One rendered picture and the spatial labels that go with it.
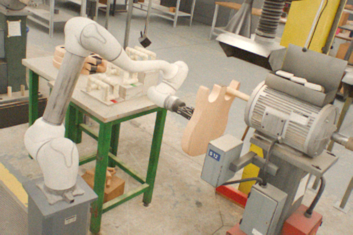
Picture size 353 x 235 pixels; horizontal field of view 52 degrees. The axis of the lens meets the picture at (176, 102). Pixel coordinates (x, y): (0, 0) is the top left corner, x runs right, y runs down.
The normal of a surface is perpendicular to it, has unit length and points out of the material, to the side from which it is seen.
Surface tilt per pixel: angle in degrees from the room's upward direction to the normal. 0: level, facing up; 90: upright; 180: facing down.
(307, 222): 0
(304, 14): 90
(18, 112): 90
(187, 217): 0
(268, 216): 90
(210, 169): 90
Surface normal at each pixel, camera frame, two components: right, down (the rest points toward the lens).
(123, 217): 0.17, -0.91
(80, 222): 0.65, 0.40
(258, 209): -0.65, 0.19
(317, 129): -0.56, -0.12
